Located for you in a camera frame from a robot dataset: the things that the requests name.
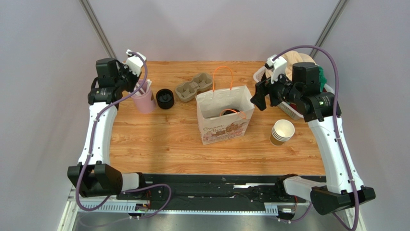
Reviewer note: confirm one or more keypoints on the green cloth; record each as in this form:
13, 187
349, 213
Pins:
322, 78

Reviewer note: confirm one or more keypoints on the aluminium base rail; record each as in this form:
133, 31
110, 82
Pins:
111, 214

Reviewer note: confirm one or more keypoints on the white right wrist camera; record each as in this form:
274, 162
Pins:
277, 65

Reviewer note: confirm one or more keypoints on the white plastic basket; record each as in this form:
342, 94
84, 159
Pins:
287, 108

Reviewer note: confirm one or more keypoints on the beige bucket hat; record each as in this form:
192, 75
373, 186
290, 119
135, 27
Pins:
293, 57

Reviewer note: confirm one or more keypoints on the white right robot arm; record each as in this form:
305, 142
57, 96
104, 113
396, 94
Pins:
343, 188

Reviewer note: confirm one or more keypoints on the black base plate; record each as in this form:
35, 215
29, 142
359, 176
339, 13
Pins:
211, 192

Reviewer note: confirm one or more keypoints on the white paper takeout bag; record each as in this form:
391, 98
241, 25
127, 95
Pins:
214, 128

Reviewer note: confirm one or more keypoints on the pink cup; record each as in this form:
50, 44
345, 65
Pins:
145, 103

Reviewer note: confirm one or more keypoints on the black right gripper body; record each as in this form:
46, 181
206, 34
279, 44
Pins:
267, 92

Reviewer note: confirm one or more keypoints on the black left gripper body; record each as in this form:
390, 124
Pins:
128, 80

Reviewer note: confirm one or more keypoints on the stack of paper cups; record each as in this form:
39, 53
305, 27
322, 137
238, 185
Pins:
282, 131

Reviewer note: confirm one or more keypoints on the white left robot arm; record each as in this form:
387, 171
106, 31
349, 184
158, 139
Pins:
93, 175

